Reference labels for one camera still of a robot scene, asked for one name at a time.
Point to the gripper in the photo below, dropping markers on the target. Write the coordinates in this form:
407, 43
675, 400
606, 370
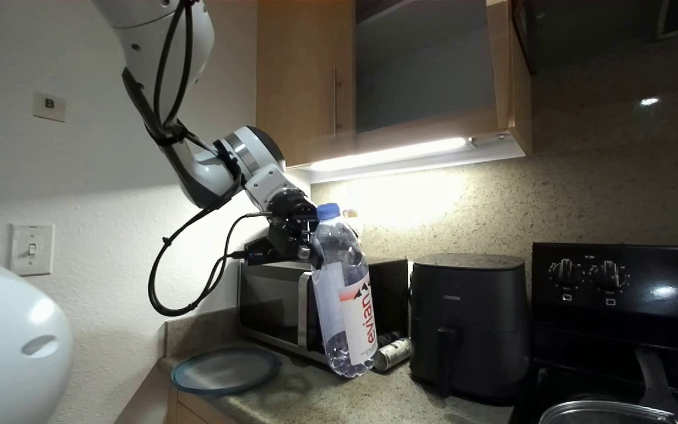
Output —
289, 206

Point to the clear plastic water bottle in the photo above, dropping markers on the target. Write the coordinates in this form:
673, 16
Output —
345, 282

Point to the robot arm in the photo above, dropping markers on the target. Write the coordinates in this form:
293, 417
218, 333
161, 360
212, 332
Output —
198, 171

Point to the silver microwave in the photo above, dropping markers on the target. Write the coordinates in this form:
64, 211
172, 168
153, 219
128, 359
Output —
274, 306

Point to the microwave door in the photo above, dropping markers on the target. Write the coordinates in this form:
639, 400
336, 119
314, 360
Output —
268, 306

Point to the under-cabinet light strip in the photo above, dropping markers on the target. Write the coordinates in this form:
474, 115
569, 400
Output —
392, 154

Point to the silver can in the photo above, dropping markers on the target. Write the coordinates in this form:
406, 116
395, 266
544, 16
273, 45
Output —
393, 354

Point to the blue round plate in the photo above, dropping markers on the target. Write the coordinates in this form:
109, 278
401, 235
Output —
224, 371

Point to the wooden cabinet door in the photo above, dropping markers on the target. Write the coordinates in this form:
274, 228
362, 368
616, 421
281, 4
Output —
303, 82

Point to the black air fryer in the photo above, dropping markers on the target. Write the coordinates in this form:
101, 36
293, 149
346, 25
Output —
468, 318

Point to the stove knob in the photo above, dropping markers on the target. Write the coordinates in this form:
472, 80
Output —
608, 274
566, 272

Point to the black stove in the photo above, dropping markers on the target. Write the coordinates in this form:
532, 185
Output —
621, 330

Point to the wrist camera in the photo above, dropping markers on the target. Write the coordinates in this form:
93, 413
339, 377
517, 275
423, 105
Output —
261, 252

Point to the wooden wall cabinet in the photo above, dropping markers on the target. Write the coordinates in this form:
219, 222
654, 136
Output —
309, 82

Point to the white light switch plate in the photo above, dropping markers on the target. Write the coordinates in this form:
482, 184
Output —
32, 249

